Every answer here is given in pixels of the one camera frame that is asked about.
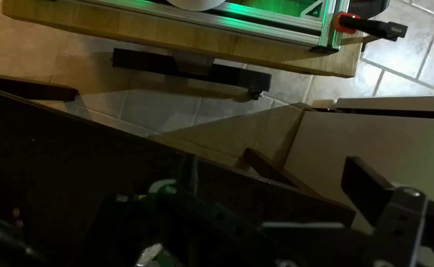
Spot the beige cardboard box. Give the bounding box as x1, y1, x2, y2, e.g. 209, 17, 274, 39
151, 96, 434, 210

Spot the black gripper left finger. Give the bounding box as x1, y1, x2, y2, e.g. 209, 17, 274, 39
176, 153, 198, 195

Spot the black table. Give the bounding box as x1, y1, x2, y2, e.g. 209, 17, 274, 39
0, 84, 355, 267

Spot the black clamp with orange collar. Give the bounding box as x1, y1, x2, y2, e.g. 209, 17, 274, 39
332, 11, 409, 44

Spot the wooden platform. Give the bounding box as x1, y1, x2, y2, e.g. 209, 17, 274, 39
0, 0, 366, 79

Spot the black platform foot bar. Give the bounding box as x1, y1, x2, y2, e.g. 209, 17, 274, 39
111, 47, 272, 101

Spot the aluminium robot stand frame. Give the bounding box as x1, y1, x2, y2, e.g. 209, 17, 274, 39
77, 0, 351, 54

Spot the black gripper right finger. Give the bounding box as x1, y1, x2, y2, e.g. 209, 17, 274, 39
340, 155, 428, 267

